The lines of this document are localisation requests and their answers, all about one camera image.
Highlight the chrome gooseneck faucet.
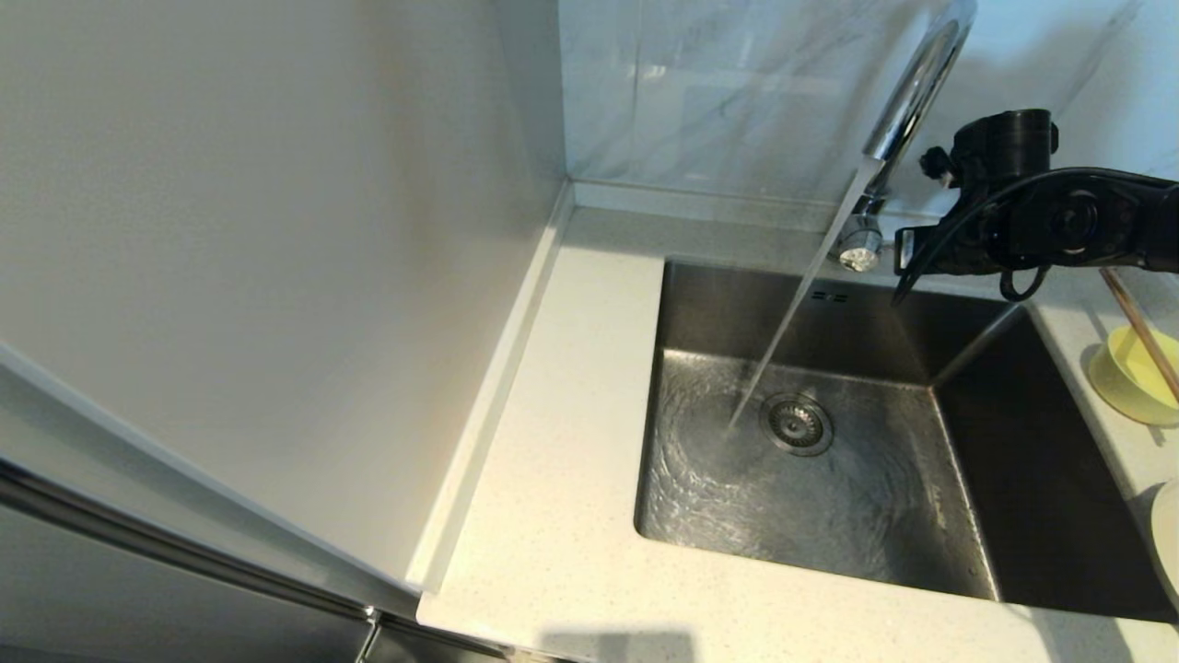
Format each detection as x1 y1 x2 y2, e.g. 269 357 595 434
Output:
826 0 979 273

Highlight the stainless steel sink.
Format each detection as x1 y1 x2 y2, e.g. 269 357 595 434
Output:
634 258 1179 622

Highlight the grey steel appliance door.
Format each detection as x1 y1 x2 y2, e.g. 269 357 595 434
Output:
0 502 379 663

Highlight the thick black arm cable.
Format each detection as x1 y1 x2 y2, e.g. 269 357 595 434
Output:
890 166 1179 307

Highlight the round metal drain strainer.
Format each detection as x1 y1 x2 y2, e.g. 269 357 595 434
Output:
759 392 835 459

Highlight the chrome door handle rail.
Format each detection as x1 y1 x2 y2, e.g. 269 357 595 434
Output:
0 460 380 629

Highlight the yellow plastic bowl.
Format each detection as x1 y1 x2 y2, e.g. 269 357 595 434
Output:
1089 326 1179 427

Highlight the white tall cabinet panel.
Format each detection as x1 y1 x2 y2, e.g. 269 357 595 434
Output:
0 0 574 599

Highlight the white plate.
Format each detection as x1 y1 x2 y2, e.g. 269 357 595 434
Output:
1151 479 1179 611

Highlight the wooden chopstick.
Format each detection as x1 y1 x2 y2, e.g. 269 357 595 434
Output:
1103 268 1179 400
1099 270 1179 406

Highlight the grey cabinet front under counter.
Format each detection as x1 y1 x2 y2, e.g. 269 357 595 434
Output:
355 619 554 663

